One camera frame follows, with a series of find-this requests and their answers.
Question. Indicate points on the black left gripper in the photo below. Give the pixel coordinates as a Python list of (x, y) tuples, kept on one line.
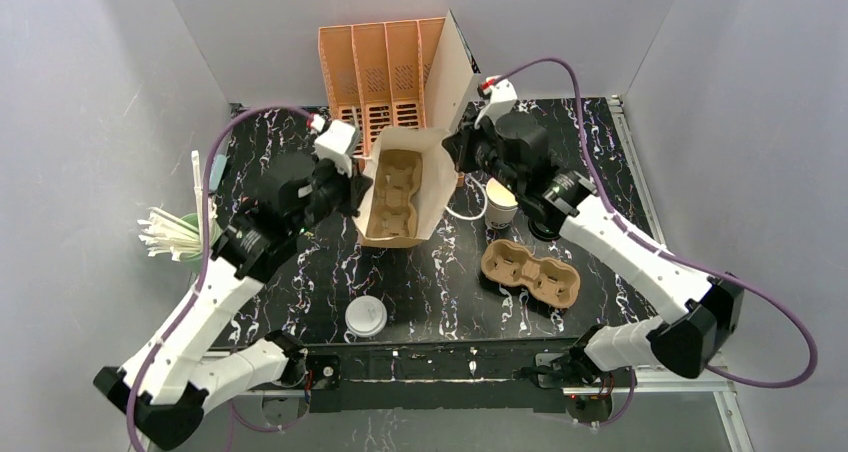
[(351, 188)]

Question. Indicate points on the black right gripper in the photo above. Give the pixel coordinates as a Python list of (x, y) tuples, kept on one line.
[(469, 149)]

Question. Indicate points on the brown paper takeout bag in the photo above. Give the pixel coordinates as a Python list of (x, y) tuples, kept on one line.
[(438, 182)]

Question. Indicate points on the brown pulp cup carrier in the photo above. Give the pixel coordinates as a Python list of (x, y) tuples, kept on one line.
[(397, 180), (547, 279)]

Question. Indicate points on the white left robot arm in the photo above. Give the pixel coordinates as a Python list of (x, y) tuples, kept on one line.
[(165, 390)]

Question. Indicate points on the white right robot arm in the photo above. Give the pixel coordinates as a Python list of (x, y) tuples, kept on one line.
[(696, 312)]

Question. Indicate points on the white paper coffee cup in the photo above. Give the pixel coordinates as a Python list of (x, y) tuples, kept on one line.
[(502, 205)]

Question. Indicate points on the teal eraser case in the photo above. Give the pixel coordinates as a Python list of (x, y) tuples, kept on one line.
[(218, 168)]

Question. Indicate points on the black cup lid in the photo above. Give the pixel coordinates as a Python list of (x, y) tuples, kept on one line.
[(541, 232)]

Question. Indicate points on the white board panel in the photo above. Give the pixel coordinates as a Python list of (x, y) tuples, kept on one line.
[(453, 78)]

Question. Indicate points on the green cup holder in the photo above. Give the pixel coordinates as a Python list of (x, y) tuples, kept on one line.
[(193, 251)]

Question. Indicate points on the white wrapped straws bundle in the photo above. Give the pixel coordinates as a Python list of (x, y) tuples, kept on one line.
[(162, 232)]

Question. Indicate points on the white plastic cup lid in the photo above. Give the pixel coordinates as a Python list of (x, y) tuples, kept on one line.
[(366, 316)]

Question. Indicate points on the orange desktop file organizer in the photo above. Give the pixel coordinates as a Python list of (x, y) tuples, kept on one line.
[(375, 73)]

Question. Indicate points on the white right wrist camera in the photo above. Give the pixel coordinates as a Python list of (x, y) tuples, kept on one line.
[(500, 97)]

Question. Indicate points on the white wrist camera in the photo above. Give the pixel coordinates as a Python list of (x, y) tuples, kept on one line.
[(500, 97), (336, 141)]

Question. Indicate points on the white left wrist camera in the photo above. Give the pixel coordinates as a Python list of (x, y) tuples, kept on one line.
[(336, 141)]

